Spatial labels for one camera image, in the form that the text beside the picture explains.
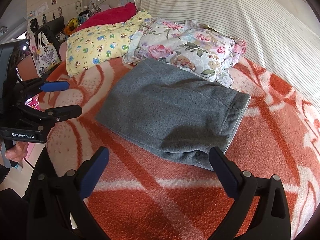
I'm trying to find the grey pants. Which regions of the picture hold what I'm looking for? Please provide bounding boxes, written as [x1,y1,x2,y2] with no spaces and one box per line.
[95,59,250,170]

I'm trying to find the left hand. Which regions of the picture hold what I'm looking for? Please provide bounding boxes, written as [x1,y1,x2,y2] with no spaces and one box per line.
[5,141,29,162]

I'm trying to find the printed tote bag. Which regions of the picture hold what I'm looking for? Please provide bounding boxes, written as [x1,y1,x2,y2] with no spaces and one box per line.
[33,32,61,77]

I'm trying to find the yellow cartoon pillow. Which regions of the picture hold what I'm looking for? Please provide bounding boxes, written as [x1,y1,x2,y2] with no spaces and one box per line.
[66,10,152,77]

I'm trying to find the orange white blanket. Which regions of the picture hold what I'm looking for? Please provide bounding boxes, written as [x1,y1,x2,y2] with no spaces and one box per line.
[38,55,320,240]

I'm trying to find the red blanket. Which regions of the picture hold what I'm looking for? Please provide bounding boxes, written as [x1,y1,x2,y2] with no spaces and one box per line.
[76,2,137,31]

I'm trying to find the floral pillow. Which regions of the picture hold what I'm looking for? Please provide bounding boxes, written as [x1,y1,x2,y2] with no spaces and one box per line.
[123,18,247,88]

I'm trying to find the black cable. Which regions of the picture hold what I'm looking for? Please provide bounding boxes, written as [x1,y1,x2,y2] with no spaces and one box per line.
[22,157,41,176]

